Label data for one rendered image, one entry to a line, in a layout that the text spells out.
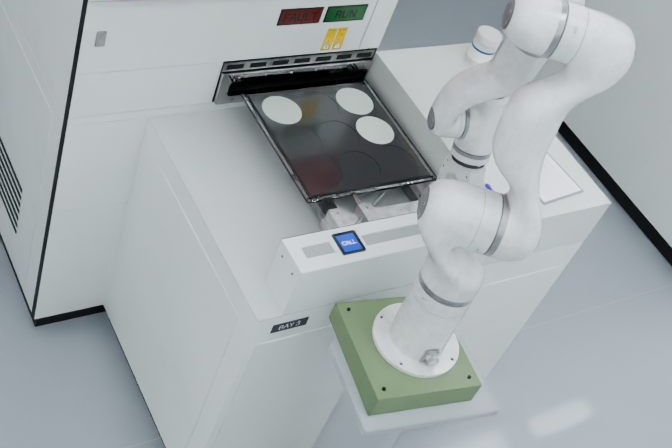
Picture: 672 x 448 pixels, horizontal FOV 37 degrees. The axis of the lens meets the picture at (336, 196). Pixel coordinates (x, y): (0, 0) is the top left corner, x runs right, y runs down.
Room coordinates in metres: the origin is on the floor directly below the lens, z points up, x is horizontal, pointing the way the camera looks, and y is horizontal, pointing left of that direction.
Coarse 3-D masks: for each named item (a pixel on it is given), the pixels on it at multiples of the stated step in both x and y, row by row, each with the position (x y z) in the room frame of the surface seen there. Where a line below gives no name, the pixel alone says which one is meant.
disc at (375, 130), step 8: (360, 120) 2.01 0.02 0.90; (368, 120) 2.02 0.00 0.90; (376, 120) 2.04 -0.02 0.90; (360, 128) 1.98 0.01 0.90; (368, 128) 1.99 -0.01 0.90; (376, 128) 2.01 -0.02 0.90; (384, 128) 2.02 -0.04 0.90; (368, 136) 1.97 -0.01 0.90; (376, 136) 1.98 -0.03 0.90; (384, 136) 1.99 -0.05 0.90; (392, 136) 2.00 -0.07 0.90
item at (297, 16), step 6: (288, 12) 2.00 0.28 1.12; (294, 12) 2.01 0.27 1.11; (300, 12) 2.02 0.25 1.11; (306, 12) 2.03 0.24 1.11; (312, 12) 2.05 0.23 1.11; (318, 12) 2.06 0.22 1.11; (282, 18) 1.99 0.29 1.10; (288, 18) 2.00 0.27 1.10; (294, 18) 2.01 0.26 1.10; (300, 18) 2.03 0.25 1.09; (306, 18) 2.04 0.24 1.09; (312, 18) 2.05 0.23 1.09; (318, 18) 2.06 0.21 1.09
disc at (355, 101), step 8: (344, 88) 2.11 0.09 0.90; (352, 88) 2.12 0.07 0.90; (336, 96) 2.06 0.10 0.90; (344, 96) 2.08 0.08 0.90; (352, 96) 2.09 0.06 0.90; (360, 96) 2.10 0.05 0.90; (368, 96) 2.12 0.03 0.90; (344, 104) 2.05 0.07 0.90; (352, 104) 2.06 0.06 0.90; (360, 104) 2.07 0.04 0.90; (368, 104) 2.09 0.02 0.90; (352, 112) 2.03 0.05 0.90; (360, 112) 2.04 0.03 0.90; (368, 112) 2.06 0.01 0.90
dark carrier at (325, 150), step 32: (256, 96) 1.93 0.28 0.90; (288, 96) 1.98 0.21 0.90; (320, 96) 2.04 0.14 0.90; (288, 128) 1.87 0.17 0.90; (320, 128) 1.92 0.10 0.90; (352, 128) 1.97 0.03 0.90; (288, 160) 1.76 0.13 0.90; (320, 160) 1.81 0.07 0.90; (352, 160) 1.86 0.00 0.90; (384, 160) 1.91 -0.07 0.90; (416, 160) 1.95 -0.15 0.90; (320, 192) 1.70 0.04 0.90
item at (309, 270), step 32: (384, 224) 1.63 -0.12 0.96; (416, 224) 1.67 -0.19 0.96; (288, 256) 1.43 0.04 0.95; (320, 256) 1.46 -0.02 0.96; (352, 256) 1.50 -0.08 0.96; (384, 256) 1.54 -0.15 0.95; (416, 256) 1.61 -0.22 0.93; (480, 256) 1.77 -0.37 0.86; (288, 288) 1.41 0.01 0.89; (320, 288) 1.44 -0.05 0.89; (352, 288) 1.51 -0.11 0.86; (384, 288) 1.58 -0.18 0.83
